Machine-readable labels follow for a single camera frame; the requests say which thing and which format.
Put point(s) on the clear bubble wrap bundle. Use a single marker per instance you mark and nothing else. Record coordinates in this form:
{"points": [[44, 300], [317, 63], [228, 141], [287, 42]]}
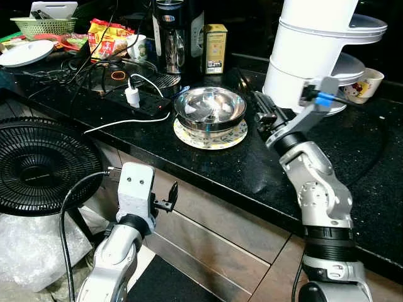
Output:
{"points": [[31, 251]]}

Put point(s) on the floral patterned plate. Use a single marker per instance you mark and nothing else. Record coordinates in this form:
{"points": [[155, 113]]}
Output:
{"points": [[211, 141]]}

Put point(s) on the green plastic basket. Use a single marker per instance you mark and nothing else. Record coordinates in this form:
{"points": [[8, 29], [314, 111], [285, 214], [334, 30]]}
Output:
{"points": [[44, 28]]}

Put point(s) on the dark bottle white label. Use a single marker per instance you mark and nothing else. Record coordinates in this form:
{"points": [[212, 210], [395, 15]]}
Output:
{"points": [[197, 38]]}

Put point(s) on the yellow tin box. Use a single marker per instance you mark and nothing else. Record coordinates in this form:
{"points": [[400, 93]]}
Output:
{"points": [[215, 50]]}

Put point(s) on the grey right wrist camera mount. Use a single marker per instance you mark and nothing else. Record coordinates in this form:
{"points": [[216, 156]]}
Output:
{"points": [[308, 116]]}

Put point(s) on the white cartoon print cup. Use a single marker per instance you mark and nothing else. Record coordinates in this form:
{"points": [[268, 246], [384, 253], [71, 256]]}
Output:
{"points": [[368, 85]]}

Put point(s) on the black induction cooktop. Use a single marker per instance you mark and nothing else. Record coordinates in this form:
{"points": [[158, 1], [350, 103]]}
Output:
{"points": [[94, 72]]}

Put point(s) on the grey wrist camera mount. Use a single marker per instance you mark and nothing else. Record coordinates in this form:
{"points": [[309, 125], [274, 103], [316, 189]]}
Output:
{"points": [[135, 189], [308, 116]]}

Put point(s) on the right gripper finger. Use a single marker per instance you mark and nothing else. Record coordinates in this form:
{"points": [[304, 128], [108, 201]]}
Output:
{"points": [[263, 107], [272, 104]]}

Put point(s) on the red yellow snack packet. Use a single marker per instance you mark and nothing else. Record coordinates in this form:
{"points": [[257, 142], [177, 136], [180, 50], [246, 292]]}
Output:
{"points": [[107, 41]]}

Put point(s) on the white flat box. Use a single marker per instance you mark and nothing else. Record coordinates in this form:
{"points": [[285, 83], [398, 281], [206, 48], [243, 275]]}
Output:
{"points": [[56, 9]]}

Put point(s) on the black electric fan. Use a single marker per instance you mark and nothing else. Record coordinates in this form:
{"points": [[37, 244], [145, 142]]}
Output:
{"points": [[38, 163]]}

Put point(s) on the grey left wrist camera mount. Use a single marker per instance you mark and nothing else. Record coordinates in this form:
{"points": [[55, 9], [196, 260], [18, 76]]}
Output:
{"points": [[135, 189]]}

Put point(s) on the white charger plug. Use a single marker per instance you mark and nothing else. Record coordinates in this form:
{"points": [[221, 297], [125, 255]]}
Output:
{"points": [[132, 96]]}

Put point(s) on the black power strip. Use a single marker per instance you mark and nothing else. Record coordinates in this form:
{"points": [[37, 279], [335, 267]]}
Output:
{"points": [[151, 104]]}

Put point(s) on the black glass blender jug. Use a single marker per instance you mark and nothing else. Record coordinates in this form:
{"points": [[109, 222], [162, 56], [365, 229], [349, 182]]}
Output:
{"points": [[173, 44]]}

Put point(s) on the kitchen base cabinet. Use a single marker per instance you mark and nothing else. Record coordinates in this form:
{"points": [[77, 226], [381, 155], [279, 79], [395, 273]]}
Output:
{"points": [[214, 233]]}

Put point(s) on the plain white plate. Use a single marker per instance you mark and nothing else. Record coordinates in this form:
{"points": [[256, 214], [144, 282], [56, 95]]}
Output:
{"points": [[25, 53]]}

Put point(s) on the black floor mat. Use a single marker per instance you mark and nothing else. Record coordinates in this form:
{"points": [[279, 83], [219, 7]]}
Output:
{"points": [[164, 286]]}

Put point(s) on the white tiered plastic rack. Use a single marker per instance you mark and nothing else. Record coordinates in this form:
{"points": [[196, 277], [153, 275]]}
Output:
{"points": [[302, 56]]}

